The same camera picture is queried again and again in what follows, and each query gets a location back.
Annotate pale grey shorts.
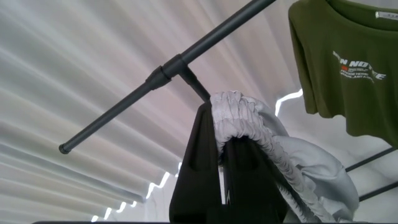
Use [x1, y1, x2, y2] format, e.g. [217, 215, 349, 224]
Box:
[210, 90, 360, 223]

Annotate black clothes rack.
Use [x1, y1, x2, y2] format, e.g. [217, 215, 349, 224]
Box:
[58, 0, 398, 203]

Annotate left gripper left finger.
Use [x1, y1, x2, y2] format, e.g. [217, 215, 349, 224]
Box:
[169, 102, 223, 223]

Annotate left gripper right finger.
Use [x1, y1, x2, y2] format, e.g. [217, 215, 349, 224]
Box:
[222, 136, 289, 223]

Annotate green long-sleeved shirt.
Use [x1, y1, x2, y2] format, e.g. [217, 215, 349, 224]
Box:
[288, 0, 398, 149]

